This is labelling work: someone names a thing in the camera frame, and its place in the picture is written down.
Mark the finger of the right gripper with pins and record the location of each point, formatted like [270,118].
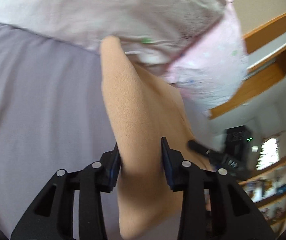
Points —
[199,148]

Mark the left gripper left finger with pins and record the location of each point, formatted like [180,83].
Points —
[50,215]

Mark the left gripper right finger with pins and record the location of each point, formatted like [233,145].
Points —
[214,205]

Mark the tan garment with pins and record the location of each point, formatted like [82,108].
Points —
[142,109]

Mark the window with curtain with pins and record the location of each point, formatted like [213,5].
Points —
[269,154]

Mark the wooden bookshelf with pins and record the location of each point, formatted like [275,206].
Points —
[267,189]

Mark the pink floral pillow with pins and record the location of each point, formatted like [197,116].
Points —
[213,68]

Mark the lavender bed sheet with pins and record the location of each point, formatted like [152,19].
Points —
[52,116]

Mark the wooden headboard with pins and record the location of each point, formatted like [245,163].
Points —
[266,46]

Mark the tree print pillow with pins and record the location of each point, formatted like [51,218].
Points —
[152,32]

